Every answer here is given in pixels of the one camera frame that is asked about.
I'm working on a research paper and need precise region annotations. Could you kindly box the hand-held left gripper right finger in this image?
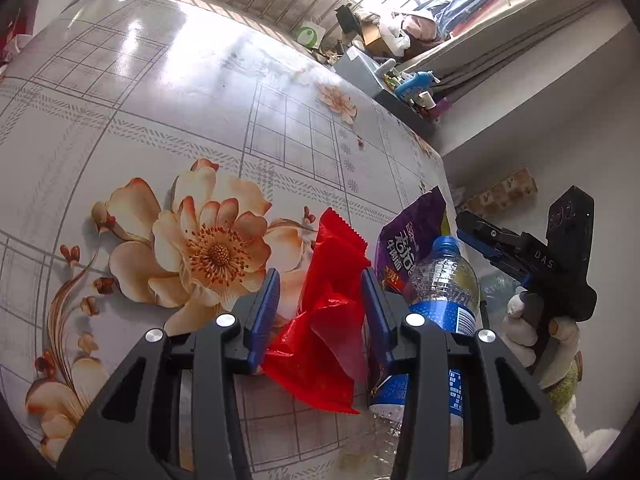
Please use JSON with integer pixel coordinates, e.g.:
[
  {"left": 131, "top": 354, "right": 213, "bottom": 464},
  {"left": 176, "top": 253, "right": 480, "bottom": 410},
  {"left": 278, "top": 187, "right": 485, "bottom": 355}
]
[{"left": 361, "top": 267, "right": 586, "bottom": 480}]

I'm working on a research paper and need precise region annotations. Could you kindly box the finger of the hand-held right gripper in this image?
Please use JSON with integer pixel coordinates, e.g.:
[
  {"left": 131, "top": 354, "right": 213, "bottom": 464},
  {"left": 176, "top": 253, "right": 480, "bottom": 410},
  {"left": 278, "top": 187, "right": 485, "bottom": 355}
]
[
  {"left": 457, "top": 231, "right": 533, "bottom": 287},
  {"left": 456, "top": 211, "right": 525, "bottom": 261}
]

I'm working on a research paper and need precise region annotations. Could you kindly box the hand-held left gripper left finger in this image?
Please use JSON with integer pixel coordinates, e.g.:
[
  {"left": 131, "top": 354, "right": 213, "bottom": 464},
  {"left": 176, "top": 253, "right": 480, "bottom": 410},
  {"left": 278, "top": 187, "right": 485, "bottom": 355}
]
[{"left": 55, "top": 268, "right": 282, "bottom": 480}]

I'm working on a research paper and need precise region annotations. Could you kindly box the blue label plastic bottle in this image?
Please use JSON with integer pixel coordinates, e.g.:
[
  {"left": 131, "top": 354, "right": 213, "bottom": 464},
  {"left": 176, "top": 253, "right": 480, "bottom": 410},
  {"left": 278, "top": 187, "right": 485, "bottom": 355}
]
[{"left": 367, "top": 235, "right": 481, "bottom": 480}]

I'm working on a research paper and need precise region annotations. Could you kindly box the red plastic wrapper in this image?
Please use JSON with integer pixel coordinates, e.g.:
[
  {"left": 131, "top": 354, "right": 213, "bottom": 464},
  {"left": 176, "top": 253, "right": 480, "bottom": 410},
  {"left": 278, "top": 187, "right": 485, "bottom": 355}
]
[{"left": 260, "top": 207, "right": 372, "bottom": 415}]

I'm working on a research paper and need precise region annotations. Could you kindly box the purple snack bag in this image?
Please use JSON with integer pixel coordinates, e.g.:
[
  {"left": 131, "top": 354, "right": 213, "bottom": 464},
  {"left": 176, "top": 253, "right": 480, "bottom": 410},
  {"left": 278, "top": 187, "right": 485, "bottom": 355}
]
[{"left": 367, "top": 186, "right": 448, "bottom": 396}]

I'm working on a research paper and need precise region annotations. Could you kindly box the person's right forearm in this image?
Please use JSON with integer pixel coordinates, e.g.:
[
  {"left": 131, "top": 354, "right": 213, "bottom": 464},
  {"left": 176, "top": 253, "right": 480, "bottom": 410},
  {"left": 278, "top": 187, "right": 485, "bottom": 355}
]
[{"left": 542, "top": 350, "right": 626, "bottom": 461}]

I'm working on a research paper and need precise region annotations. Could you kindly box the person's right hand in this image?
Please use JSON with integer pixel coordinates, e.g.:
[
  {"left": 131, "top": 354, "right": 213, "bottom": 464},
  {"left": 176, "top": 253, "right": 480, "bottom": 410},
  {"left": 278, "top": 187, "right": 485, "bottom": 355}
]
[{"left": 506, "top": 290, "right": 581, "bottom": 388}]

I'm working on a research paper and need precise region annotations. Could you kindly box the tall patterned box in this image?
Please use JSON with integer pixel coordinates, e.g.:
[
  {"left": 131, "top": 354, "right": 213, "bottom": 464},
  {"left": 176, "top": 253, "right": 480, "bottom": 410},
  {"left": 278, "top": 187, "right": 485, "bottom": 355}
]
[{"left": 465, "top": 167, "right": 538, "bottom": 213}]

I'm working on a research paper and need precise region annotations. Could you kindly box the blue detergent bottle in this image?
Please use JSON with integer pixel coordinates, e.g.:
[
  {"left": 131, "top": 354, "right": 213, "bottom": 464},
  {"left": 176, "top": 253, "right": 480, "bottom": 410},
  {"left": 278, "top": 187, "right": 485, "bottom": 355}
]
[{"left": 395, "top": 71, "right": 436, "bottom": 102}]

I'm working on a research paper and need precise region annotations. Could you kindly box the grey curtain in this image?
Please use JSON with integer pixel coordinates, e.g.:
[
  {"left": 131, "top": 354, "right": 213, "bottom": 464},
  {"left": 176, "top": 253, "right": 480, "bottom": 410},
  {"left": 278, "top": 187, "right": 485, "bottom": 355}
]
[{"left": 400, "top": 0, "right": 621, "bottom": 96}]

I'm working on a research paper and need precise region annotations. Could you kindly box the grey cabinet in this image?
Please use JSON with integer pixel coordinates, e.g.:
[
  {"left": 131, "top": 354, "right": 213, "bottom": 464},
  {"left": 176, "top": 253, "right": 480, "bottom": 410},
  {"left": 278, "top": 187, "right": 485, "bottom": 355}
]
[{"left": 334, "top": 47, "right": 441, "bottom": 141}]

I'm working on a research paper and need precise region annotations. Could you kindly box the pink cloth bundle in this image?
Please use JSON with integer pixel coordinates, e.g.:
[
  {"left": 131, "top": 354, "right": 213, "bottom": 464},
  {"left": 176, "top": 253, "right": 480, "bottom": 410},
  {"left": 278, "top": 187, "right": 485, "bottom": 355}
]
[{"left": 402, "top": 12, "right": 446, "bottom": 48}]

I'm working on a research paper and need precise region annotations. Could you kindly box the crumpled white bag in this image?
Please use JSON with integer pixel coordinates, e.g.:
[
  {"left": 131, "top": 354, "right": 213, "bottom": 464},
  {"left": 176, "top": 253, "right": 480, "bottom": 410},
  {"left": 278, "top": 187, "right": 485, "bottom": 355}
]
[{"left": 382, "top": 17, "right": 411, "bottom": 53}]

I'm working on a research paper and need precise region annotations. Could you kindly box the cardboard box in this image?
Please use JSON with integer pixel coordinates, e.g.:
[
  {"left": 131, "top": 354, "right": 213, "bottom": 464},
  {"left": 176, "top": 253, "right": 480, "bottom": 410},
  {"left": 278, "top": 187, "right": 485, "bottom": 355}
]
[{"left": 360, "top": 20, "right": 396, "bottom": 56}]

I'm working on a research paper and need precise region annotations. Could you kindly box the blue hanging garment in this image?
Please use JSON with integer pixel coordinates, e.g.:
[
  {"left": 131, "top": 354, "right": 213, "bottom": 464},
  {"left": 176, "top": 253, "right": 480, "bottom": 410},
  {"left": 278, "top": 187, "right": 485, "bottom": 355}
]
[{"left": 435, "top": 0, "right": 501, "bottom": 26}]

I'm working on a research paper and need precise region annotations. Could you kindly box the black box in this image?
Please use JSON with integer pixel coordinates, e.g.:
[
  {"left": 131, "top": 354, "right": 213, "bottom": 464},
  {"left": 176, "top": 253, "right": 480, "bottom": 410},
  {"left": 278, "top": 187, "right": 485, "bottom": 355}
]
[{"left": 335, "top": 5, "right": 358, "bottom": 36}]

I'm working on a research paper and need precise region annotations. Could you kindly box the green and white paper bag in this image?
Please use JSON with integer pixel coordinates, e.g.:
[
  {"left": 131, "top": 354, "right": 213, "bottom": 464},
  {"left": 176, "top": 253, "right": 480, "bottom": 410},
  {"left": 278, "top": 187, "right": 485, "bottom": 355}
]
[{"left": 298, "top": 16, "right": 326, "bottom": 51}]

